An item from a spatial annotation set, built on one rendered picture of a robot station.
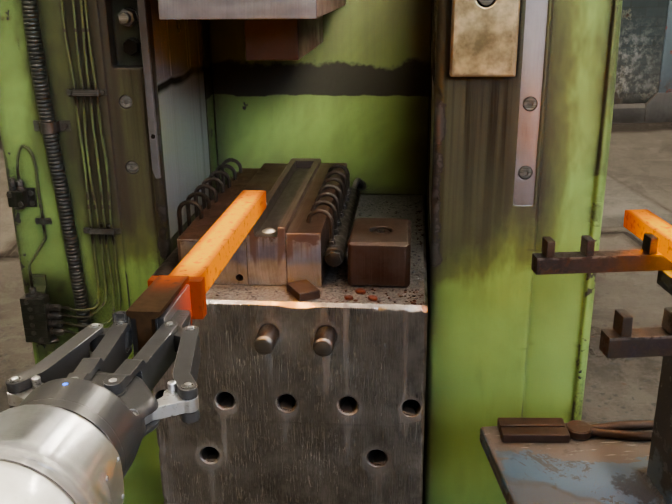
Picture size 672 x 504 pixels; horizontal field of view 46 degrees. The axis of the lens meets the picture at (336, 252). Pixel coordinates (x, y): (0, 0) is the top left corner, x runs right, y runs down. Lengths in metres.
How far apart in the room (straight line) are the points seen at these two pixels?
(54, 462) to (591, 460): 0.74
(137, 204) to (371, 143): 0.48
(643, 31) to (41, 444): 7.42
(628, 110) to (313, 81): 6.33
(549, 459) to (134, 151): 0.74
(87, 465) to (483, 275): 0.89
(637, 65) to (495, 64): 6.59
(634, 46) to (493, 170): 6.52
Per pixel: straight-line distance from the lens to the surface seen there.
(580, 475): 1.01
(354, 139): 1.53
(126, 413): 0.50
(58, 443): 0.44
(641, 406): 2.78
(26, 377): 0.57
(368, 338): 1.06
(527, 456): 1.03
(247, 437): 1.16
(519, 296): 1.26
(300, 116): 1.53
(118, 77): 1.24
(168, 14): 1.06
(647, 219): 1.04
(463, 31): 1.14
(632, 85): 7.72
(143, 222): 1.28
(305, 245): 1.08
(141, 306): 0.62
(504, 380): 1.32
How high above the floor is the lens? 1.32
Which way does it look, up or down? 19 degrees down
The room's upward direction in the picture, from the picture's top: 1 degrees counter-clockwise
